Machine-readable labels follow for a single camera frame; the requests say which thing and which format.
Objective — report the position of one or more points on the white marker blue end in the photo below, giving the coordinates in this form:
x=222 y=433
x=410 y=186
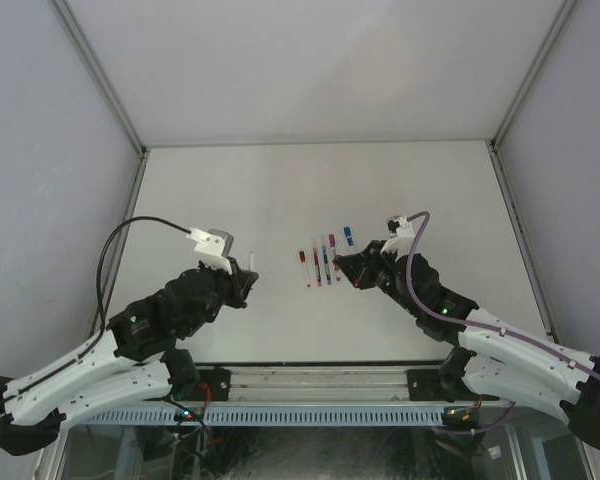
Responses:
x=349 y=237

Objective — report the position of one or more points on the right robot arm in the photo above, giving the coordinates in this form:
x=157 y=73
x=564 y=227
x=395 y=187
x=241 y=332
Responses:
x=489 y=357

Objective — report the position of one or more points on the perforated blue cable tray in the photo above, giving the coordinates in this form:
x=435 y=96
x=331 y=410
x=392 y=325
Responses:
x=276 y=416

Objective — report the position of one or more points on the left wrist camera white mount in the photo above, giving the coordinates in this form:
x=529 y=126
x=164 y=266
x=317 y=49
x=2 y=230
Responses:
x=213 y=248

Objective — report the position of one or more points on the thin white red pen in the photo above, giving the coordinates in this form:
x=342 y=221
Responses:
x=302 y=257

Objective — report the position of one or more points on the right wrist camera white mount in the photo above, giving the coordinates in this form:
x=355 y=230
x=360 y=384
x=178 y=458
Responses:
x=401 y=236

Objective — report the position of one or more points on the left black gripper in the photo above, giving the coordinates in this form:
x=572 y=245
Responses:
x=237 y=288

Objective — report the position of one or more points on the pink white pen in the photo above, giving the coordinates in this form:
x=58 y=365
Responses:
x=333 y=245

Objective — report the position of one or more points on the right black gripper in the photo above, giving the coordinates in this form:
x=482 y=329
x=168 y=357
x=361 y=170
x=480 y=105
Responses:
x=371 y=265

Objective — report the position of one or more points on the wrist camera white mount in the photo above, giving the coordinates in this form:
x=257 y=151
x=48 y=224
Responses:
x=401 y=236
x=213 y=248

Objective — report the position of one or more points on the aluminium rail frame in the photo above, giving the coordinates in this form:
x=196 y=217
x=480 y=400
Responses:
x=300 y=382

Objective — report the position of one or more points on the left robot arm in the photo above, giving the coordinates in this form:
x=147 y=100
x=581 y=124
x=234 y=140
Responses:
x=134 y=358

